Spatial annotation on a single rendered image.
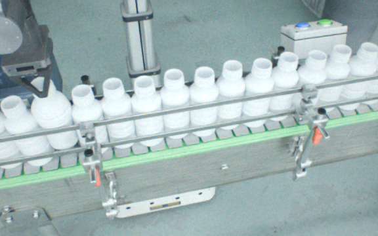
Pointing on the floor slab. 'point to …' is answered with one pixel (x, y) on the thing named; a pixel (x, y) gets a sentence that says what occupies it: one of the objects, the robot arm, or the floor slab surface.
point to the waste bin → (356, 18)
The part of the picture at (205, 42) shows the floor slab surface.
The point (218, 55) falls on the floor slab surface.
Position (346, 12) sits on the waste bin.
